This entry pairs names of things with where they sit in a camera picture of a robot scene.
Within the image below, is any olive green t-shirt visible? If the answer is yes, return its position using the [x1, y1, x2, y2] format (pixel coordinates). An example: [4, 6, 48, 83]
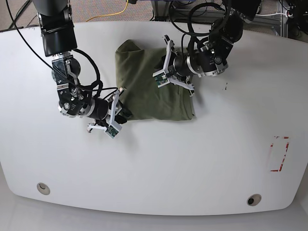
[115, 40, 194, 121]

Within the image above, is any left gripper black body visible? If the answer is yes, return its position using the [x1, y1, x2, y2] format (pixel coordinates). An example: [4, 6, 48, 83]
[161, 35, 194, 97]

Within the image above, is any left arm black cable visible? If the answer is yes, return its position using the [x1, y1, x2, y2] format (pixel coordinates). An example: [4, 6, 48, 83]
[168, 0, 231, 53]

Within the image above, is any yellow cable on floor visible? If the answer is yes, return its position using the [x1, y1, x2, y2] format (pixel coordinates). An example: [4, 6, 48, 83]
[86, 0, 128, 23]

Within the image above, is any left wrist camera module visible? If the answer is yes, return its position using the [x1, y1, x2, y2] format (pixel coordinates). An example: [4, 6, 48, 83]
[153, 71, 170, 88]

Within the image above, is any white cable on floor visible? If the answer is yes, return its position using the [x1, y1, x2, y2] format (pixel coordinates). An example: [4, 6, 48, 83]
[255, 12, 287, 17]

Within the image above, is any right table cable grommet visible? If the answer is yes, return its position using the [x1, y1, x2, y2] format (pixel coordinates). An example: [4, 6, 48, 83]
[247, 194, 262, 206]

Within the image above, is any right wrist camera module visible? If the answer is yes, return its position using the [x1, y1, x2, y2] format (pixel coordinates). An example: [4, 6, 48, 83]
[105, 125, 122, 139]

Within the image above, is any left table cable grommet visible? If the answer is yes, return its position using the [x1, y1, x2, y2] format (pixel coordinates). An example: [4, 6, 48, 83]
[37, 182, 51, 195]

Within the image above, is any table cable grommet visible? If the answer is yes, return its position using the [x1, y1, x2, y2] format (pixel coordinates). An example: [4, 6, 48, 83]
[37, 182, 51, 195]
[247, 194, 262, 206]

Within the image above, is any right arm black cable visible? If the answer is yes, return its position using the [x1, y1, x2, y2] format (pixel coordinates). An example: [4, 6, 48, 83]
[6, 0, 121, 94]

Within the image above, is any red tape rectangle marking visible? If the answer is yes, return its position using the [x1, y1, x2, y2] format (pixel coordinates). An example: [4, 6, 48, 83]
[268, 136, 290, 172]

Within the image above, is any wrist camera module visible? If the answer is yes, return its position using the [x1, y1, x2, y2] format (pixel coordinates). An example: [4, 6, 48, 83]
[105, 125, 122, 139]
[153, 71, 170, 88]

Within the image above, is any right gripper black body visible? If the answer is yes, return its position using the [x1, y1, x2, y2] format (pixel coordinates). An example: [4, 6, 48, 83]
[86, 87, 126, 132]

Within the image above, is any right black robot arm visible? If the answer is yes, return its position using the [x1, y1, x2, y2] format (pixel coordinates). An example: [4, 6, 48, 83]
[33, 0, 127, 138]

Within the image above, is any grey aluminium frame rail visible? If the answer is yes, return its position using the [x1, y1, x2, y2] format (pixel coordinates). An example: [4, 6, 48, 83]
[151, 0, 289, 38]

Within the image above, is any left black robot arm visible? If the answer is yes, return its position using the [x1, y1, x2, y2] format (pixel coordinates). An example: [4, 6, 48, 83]
[153, 0, 261, 94]

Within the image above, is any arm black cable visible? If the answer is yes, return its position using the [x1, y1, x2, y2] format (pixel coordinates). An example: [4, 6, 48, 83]
[6, 0, 121, 94]
[168, 0, 231, 53]

